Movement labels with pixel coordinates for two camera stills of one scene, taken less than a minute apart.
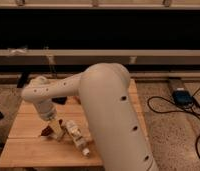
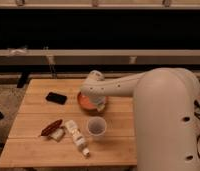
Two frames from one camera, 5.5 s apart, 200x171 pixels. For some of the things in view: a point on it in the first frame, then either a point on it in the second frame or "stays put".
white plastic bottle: (77, 136) stays put
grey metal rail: (11, 57) stays put
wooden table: (26, 147) stays put
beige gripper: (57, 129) → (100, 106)
